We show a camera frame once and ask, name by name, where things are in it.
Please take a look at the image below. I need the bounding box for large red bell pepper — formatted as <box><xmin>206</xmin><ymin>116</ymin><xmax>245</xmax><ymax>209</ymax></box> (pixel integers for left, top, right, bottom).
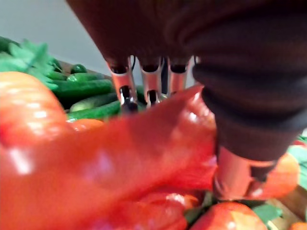
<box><xmin>0</xmin><ymin>84</ymin><xmax>218</xmax><ymax>230</ymax></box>

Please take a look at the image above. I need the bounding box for green leafy lettuce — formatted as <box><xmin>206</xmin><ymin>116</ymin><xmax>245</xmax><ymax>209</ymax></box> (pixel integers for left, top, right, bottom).
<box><xmin>0</xmin><ymin>39</ymin><xmax>59</xmax><ymax>91</ymax></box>

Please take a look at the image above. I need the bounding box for wooden crate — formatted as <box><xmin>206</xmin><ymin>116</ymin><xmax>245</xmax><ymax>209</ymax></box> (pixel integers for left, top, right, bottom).
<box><xmin>270</xmin><ymin>186</ymin><xmax>307</xmax><ymax>224</ymax></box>

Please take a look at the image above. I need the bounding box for short green cucumber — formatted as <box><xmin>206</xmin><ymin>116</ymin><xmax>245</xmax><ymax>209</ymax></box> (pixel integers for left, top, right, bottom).
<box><xmin>70</xmin><ymin>64</ymin><xmax>88</xmax><ymax>74</ymax></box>

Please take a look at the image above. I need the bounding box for pale green cucumber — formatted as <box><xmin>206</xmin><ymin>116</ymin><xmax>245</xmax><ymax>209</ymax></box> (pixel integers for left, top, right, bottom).
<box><xmin>69</xmin><ymin>92</ymin><xmax>120</xmax><ymax>113</ymax></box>

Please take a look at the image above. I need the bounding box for orange-red bell pepper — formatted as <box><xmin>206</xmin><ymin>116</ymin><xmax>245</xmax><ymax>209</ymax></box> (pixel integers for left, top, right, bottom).
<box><xmin>0</xmin><ymin>71</ymin><xmax>70</xmax><ymax>149</ymax></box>
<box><xmin>289</xmin><ymin>222</ymin><xmax>307</xmax><ymax>230</ymax></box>
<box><xmin>261</xmin><ymin>153</ymin><xmax>301</xmax><ymax>199</ymax></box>
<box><xmin>69</xmin><ymin>118</ymin><xmax>104</xmax><ymax>132</ymax></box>

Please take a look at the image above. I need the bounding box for long dark green cucumber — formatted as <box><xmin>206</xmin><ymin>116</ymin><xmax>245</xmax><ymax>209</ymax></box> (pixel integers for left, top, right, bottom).
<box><xmin>51</xmin><ymin>80</ymin><xmax>115</xmax><ymax>99</ymax></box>

